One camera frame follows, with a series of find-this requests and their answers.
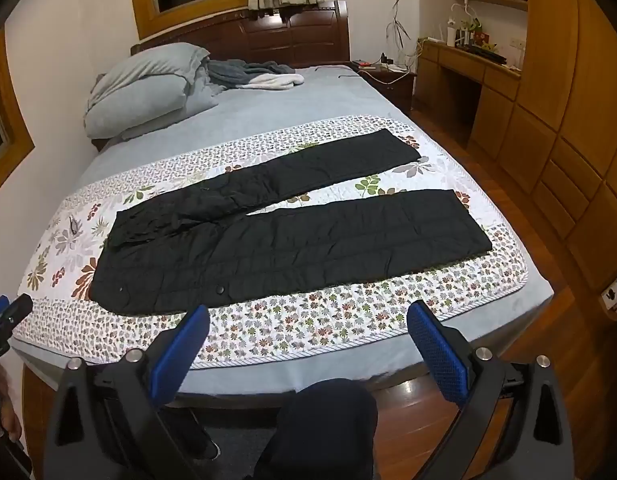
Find dark slipper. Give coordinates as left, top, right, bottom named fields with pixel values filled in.
left=177, top=406, right=222, bottom=461

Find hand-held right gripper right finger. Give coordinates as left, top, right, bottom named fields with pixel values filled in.
left=407, top=300, right=575, bottom=480

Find bed with light blue sheet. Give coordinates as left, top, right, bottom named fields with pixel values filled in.
left=11, top=62, right=555, bottom=407

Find hanging white cables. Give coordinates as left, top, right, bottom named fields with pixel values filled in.
left=385, top=0, right=414, bottom=61

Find grey blanket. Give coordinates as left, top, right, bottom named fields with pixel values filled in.
left=204, top=59, right=296, bottom=95

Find person's dark trouser leg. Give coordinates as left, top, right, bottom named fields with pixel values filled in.
left=252, top=378, right=379, bottom=480

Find white fleece cloth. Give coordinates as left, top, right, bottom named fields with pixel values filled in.
left=235, top=72, right=306, bottom=92

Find dark wooden nightstand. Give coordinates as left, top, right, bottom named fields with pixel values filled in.
left=351, top=59, right=418, bottom=112

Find dark wooden headboard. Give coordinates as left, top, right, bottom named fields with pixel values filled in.
left=130, top=0, right=351, bottom=68

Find black cable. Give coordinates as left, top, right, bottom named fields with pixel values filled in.
left=316, top=64, right=362, bottom=81

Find light blue pillow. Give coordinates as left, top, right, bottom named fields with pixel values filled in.
left=90, top=42, right=212, bottom=111
left=83, top=76, right=220, bottom=140

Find person's left hand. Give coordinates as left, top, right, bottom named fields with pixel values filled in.
left=0, top=366, right=22, bottom=442

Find black quilted pants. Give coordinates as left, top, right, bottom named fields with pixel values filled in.
left=91, top=128, right=493, bottom=317

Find black flat device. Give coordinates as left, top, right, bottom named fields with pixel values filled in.
left=461, top=44, right=504, bottom=63

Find floral quilt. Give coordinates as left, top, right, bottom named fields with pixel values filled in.
left=12, top=115, right=530, bottom=368

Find wooden wardrobe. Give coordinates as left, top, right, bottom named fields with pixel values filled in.
left=467, top=0, right=617, bottom=322

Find wooden desk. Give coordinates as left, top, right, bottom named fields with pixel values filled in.
left=415, top=39, right=522, bottom=162

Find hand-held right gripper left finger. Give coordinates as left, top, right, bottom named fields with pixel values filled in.
left=42, top=304, right=212, bottom=480

